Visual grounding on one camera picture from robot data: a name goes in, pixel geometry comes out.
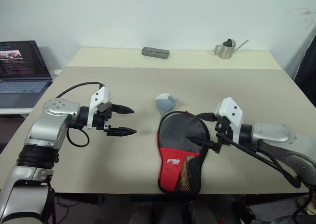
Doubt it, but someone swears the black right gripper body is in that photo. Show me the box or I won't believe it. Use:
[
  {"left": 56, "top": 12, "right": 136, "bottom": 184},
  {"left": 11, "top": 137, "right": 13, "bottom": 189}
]
[{"left": 214, "top": 114, "right": 235, "bottom": 153}]

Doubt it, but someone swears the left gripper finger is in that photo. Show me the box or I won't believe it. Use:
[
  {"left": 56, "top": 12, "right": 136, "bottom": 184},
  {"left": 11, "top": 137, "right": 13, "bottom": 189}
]
[
  {"left": 105, "top": 126, "right": 138, "bottom": 138},
  {"left": 111, "top": 105, "right": 135, "bottom": 115}
]

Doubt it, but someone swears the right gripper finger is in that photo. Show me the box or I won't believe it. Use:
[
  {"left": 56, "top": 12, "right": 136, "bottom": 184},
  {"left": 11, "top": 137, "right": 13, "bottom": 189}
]
[
  {"left": 197, "top": 112, "right": 216, "bottom": 123},
  {"left": 186, "top": 136, "right": 215, "bottom": 150}
]

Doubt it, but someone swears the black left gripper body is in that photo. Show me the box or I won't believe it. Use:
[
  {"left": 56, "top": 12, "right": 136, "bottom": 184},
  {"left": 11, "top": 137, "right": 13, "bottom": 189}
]
[{"left": 92, "top": 103, "right": 117, "bottom": 134}]

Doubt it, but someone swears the black and red paddle case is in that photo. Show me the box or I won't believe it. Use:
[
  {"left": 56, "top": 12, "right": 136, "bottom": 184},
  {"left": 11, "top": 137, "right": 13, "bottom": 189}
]
[{"left": 157, "top": 110, "right": 211, "bottom": 193}]

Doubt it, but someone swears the grey rectangular box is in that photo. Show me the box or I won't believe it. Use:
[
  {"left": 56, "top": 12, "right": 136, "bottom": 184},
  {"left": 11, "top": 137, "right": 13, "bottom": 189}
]
[{"left": 141, "top": 46, "right": 170, "bottom": 60}]

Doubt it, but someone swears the metal watering can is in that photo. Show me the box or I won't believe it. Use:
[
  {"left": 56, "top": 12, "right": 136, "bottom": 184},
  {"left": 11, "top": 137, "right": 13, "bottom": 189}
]
[{"left": 213, "top": 38, "right": 249, "bottom": 60}]

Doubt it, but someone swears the dark rounded shape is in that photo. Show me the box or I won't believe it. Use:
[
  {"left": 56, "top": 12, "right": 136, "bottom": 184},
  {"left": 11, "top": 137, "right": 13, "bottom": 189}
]
[{"left": 188, "top": 200, "right": 211, "bottom": 224}]

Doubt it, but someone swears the white side table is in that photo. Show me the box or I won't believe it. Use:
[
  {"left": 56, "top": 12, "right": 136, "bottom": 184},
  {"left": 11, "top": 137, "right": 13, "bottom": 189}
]
[{"left": 0, "top": 106, "right": 34, "bottom": 120}]

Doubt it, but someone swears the open laptop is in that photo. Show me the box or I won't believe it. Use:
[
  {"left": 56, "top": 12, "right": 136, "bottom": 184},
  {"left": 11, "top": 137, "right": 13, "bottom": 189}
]
[{"left": 0, "top": 40, "right": 54, "bottom": 109}]

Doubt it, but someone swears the black fabric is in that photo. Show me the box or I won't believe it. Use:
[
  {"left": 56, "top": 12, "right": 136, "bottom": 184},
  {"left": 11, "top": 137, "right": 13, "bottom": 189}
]
[{"left": 293, "top": 31, "right": 316, "bottom": 87}]

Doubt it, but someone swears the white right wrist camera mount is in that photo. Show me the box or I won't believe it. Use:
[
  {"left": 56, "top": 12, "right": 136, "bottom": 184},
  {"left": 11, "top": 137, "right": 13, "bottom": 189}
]
[{"left": 214, "top": 97, "right": 244, "bottom": 145}]

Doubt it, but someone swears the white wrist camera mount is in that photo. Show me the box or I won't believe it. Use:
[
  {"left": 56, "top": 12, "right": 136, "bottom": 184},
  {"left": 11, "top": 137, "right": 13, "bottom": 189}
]
[
  {"left": 86, "top": 85, "right": 111, "bottom": 129},
  {"left": 214, "top": 97, "right": 244, "bottom": 145}
]

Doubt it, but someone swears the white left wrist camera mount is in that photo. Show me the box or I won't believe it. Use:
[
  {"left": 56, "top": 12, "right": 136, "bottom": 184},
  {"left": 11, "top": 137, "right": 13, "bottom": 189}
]
[{"left": 86, "top": 85, "right": 111, "bottom": 129}]

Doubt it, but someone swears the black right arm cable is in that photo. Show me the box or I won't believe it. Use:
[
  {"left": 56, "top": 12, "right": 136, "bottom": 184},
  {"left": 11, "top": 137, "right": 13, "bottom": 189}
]
[{"left": 219, "top": 131, "right": 312, "bottom": 189}]

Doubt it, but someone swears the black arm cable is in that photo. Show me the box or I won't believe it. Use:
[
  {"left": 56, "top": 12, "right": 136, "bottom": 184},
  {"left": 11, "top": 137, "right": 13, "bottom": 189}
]
[
  {"left": 219, "top": 131, "right": 312, "bottom": 189},
  {"left": 55, "top": 81, "right": 106, "bottom": 148}
]

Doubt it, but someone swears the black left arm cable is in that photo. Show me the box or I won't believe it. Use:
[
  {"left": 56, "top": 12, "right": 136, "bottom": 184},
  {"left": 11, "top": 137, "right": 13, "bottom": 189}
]
[{"left": 55, "top": 81, "right": 106, "bottom": 148}]

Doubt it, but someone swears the grey plush ball keychain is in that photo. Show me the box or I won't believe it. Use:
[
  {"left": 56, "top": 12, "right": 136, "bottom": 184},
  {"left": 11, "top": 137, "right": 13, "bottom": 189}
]
[{"left": 155, "top": 93, "right": 179, "bottom": 116}]

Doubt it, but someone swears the black table frame bar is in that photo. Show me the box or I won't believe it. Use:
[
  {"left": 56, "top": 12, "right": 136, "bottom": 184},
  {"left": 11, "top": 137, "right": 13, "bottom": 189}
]
[{"left": 54, "top": 193, "right": 311, "bottom": 206}]

